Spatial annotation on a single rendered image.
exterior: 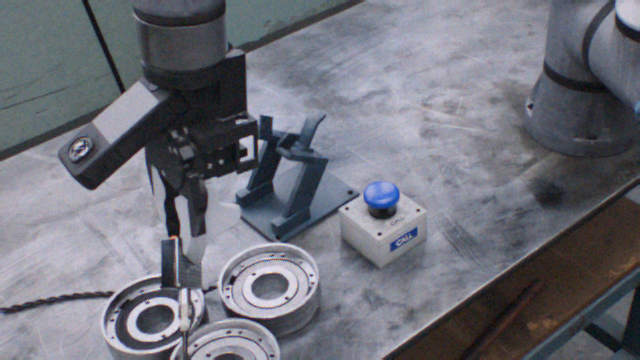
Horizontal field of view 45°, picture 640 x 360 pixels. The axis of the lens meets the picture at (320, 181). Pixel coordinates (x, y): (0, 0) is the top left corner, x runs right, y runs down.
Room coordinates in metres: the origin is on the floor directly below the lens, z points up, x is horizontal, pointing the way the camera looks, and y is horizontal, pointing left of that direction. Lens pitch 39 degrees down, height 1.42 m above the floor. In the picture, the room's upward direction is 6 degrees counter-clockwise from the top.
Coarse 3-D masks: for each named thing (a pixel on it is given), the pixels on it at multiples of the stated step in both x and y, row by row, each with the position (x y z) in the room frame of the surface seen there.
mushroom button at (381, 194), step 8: (376, 184) 0.65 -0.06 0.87; (384, 184) 0.64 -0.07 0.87; (392, 184) 0.64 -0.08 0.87; (368, 192) 0.64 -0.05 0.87; (376, 192) 0.63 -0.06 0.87; (384, 192) 0.63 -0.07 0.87; (392, 192) 0.63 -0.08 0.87; (368, 200) 0.63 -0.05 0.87; (376, 200) 0.62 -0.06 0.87; (384, 200) 0.62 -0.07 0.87; (392, 200) 0.62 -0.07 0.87; (376, 208) 0.62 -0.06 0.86; (384, 208) 0.62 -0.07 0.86
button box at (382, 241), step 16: (400, 192) 0.66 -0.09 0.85; (352, 208) 0.64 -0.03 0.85; (368, 208) 0.64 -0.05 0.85; (400, 208) 0.64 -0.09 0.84; (416, 208) 0.63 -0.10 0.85; (352, 224) 0.63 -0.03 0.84; (368, 224) 0.62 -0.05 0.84; (384, 224) 0.61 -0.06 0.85; (400, 224) 0.61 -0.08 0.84; (416, 224) 0.62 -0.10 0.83; (352, 240) 0.63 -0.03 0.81; (368, 240) 0.60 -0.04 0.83; (384, 240) 0.59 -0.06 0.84; (400, 240) 0.60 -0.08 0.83; (416, 240) 0.62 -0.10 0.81; (368, 256) 0.60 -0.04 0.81; (384, 256) 0.59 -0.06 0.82; (400, 256) 0.60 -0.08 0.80
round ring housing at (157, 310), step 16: (128, 288) 0.57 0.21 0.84; (144, 288) 0.57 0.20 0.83; (112, 304) 0.55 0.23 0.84; (144, 304) 0.55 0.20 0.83; (160, 304) 0.55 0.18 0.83; (176, 304) 0.54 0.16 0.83; (128, 320) 0.53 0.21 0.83; (144, 320) 0.54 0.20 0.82; (160, 320) 0.55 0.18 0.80; (176, 320) 0.52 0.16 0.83; (208, 320) 0.53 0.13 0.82; (112, 336) 0.51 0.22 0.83; (144, 336) 0.51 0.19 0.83; (160, 336) 0.50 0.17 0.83; (112, 352) 0.49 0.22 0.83; (128, 352) 0.48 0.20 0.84; (144, 352) 0.48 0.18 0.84; (160, 352) 0.48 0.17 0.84
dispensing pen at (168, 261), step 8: (168, 240) 0.55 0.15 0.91; (168, 248) 0.54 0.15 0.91; (168, 256) 0.54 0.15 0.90; (168, 264) 0.53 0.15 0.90; (168, 272) 0.53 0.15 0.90; (168, 280) 0.52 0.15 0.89; (160, 288) 0.52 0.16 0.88; (168, 288) 0.52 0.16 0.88; (176, 288) 0.52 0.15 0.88; (184, 288) 0.52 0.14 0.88; (184, 296) 0.51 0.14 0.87; (184, 304) 0.51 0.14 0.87; (184, 312) 0.50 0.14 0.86; (184, 320) 0.50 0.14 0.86; (184, 328) 0.49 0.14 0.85; (184, 336) 0.49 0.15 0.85; (184, 344) 0.48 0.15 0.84; (184, 352) 0.48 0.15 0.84
